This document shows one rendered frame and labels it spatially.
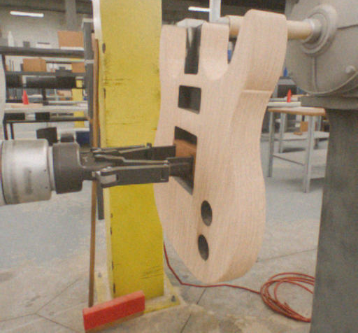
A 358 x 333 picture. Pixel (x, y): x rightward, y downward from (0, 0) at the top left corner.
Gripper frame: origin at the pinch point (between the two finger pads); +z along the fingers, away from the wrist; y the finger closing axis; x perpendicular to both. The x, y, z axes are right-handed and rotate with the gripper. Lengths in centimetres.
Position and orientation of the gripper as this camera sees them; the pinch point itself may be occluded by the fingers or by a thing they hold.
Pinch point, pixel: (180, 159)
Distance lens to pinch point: 51.3
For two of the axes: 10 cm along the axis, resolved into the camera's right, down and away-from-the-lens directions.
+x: 0.4, -9.7, -2.6
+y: 3.7, 2.5, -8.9
